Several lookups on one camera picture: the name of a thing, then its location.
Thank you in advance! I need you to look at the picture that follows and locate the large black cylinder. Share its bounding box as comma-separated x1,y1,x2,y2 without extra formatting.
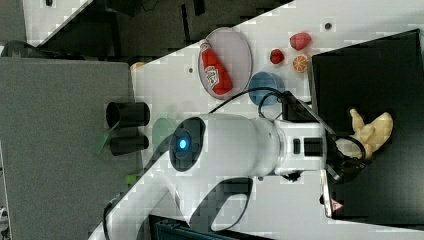
106,102,150,128

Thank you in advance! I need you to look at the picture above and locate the large pink strawberry toy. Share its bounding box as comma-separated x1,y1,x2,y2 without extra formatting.
290,32,312,51

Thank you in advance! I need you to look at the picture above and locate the orange slice toy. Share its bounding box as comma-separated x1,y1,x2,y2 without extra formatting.
292,55,308,73

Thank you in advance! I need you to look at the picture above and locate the bright green marker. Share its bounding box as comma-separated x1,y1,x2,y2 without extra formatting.
125,174,141,185

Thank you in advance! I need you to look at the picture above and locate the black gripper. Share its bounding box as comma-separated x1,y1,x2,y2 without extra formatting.
326,134,367,180

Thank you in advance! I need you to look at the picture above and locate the blue round bowl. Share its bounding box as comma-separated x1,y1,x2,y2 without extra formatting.
248,72,285,106

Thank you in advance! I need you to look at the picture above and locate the grey padded panel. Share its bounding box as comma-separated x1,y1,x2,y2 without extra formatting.
0,58,140,240

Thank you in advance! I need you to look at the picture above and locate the black steel toaster oven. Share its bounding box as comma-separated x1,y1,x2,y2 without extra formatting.
312,30,424,230

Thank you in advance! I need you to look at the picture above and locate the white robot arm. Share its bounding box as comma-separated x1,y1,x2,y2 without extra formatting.
88,114,345,240

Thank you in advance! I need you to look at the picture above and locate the small red strawberry toy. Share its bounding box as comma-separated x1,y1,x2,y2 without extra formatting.
270,49,285,65

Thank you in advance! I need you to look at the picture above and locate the red ketchup bottle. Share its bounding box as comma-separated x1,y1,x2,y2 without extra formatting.
200,40,233,95

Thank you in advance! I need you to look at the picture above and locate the small black cylinder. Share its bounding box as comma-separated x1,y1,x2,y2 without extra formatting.
110,136,149,156

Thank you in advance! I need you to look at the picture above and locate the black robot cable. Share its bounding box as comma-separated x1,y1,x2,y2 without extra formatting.
208,86,291,120

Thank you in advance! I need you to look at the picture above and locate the yellow peeled banana toy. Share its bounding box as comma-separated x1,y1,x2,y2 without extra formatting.
336,109,393,160

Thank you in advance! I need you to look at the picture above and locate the green perforated colander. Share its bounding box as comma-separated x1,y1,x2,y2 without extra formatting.
152,118,176,148

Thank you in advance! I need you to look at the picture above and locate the grey round plate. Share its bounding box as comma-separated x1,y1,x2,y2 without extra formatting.
198,27,253,100

